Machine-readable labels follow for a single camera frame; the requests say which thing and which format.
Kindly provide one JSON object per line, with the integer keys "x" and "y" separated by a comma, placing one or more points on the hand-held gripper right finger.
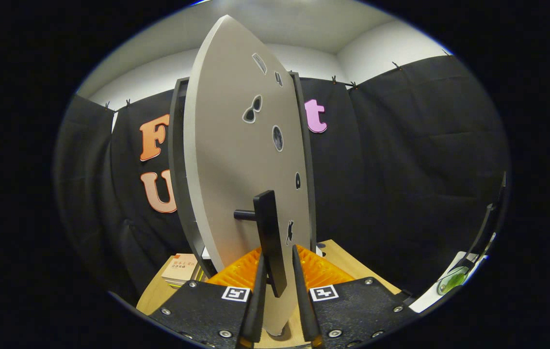
{"x": 306, "y": 310}

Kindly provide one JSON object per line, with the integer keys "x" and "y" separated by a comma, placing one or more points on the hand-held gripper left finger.
{"x": 255, "y": 310}

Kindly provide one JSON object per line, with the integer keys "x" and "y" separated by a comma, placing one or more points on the beige shoe cabinet door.
{"x": 236, "y": 169}

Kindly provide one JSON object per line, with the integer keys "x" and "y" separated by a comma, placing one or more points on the dark grey shoe cabinet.
{"x": 178, "y": 160}

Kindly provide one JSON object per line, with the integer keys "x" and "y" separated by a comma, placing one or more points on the small white toy figure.
{"x": 321, "y": 249}

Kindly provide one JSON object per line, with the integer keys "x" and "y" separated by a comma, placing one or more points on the stack of books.
{"x": 180, "y": 269}

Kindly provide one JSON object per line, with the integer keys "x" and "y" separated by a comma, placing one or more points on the white flat board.
{"x": 425, "y": 303}

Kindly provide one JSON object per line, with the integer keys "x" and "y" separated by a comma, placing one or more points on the green round object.
{"x": 452, "y": 281}

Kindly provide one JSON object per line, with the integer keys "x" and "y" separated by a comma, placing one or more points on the black backdrop cloth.
{"x": 401, "y": 169}

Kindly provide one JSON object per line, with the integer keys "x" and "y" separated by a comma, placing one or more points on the row of small cloth clips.
{"x": 334, "y": 79}

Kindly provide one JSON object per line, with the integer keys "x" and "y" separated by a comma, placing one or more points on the dark stand frame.
{"x": 491, "y": 218}

